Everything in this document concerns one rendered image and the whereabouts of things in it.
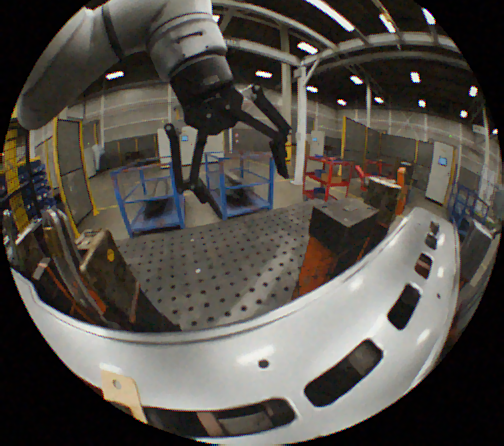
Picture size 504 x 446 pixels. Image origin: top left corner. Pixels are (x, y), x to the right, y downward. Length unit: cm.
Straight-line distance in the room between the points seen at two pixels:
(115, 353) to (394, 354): 23
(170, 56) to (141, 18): 7
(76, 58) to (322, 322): 33
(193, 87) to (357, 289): 27
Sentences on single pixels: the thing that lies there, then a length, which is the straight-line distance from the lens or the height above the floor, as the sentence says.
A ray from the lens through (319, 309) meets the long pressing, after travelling 16.
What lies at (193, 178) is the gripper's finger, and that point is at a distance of 21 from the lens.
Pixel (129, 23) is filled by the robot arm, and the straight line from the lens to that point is 21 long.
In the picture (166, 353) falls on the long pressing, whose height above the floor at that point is 100.
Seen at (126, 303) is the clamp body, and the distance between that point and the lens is 26.
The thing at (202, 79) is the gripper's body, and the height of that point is 120.
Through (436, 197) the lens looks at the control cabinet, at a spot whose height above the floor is 21.
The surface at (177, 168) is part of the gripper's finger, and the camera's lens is 21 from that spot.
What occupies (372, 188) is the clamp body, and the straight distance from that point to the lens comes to 49.
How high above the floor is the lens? 114
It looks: 21 degrees down
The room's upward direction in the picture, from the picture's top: straight up
